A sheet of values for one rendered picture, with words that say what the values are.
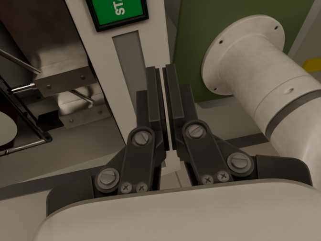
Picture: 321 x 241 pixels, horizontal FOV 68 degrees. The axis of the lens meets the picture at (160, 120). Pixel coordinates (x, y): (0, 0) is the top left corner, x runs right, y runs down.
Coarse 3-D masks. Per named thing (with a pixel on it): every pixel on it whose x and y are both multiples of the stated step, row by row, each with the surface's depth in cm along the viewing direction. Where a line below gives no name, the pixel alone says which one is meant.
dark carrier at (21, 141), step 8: (0, 96) 34; (0, 104) 35; (8, 104) 35; (8, 112) 36; (16, 112) 37; (16, 120) 38; (24, 120) 39; (24, 128) 40; (32, 128) 41; (16, 136) 41; (24, 136) 41; (32, 136) 42; (40, 136) 43; (8, 144) 41; (16, 144) 42
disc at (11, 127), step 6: (0, 114) 36; (0, 120) 37; (6, 120) 38; (12, 120) 38; (0, 126) 38; (6, 126) 38; (12, 126) 39; (0, 132) 39; (6, 132) 39; (12, 132) 40; (0, 138) 40; (6, 138) 40; (12, 138) 41; (0, 144) 41
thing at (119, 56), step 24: (72, 0) 22; (144, 24) 26; (96, 48) 26; (120, 48) 27; (144, 48) 28; (168, 48) 29; (96, 72) 28; (120, 72) 29; (144, 72) 31; (120, 96) 32; (120, 120) 36; (168, 120) 39; (168, 168) 52
